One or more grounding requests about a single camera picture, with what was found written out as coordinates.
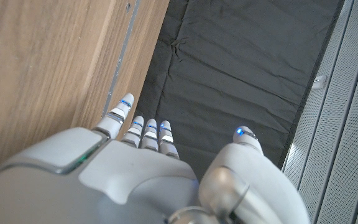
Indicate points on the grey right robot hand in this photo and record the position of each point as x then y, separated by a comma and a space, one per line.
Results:
120, 186

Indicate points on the black backdrop curtain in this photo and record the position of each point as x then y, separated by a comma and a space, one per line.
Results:
235, 68

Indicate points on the small white wall clip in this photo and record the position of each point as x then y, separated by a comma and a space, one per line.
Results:
319, 82

